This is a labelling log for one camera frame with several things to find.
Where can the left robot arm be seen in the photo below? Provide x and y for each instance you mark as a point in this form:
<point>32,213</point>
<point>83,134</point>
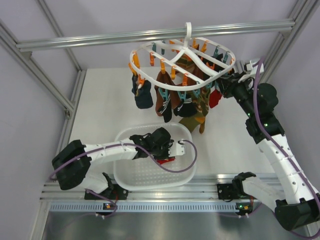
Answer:
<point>84,165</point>

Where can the black white striped sock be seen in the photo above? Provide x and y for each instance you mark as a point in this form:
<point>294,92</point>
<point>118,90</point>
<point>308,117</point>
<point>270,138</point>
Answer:
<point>185,108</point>

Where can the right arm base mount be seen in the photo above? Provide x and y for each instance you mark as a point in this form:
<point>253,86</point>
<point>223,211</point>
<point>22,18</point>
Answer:
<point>230,190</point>

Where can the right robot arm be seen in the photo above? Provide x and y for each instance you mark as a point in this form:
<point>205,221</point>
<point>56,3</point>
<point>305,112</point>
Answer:
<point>298,204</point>

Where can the perforated cable tray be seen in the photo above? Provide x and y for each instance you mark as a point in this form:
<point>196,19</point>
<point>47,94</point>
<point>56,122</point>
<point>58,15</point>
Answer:
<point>151,207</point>

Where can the navy blue sock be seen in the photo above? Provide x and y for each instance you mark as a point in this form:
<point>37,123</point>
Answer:
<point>142,96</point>

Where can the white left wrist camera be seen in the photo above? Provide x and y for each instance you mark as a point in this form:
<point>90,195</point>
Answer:
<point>177,148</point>

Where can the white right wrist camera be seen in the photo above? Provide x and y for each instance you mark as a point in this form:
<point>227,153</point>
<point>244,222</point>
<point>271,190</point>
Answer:
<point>251,66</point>

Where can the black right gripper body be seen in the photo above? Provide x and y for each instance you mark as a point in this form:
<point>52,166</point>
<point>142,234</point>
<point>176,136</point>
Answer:
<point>239,90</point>

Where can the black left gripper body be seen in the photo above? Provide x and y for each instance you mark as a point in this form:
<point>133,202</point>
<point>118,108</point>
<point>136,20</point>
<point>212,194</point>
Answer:
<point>162,152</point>

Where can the brown sock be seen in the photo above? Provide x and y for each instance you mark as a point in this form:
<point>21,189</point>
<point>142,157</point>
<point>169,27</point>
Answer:
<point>163,93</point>

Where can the teal clothes peg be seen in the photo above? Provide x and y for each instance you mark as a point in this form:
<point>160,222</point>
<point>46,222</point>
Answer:
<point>183,96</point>

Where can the plain red sock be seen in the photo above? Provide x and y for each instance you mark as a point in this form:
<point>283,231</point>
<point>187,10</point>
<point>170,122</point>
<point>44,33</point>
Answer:
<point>166,160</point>

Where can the orange clothes peg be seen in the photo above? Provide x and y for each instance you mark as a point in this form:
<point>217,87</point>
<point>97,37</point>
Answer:
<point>162,66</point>

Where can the translucent white plastic basket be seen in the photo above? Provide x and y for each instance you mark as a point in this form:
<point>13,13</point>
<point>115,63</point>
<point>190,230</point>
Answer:
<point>143,174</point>

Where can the olive striped sock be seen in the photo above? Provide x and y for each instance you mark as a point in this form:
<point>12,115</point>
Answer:
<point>199,100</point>

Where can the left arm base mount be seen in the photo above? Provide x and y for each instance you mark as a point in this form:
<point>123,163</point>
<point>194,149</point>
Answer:
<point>117,193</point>

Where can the white round clip hanger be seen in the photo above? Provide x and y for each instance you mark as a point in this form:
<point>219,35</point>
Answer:
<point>191,57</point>

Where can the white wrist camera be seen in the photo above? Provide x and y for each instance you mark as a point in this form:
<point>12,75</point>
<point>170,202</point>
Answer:
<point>251,66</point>
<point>177,148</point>

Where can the red santa sock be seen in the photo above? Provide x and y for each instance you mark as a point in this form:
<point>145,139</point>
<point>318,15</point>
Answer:
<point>214,98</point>

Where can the aluminium top rail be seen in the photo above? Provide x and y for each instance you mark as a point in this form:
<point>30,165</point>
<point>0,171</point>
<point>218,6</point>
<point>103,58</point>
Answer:
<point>283,25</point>

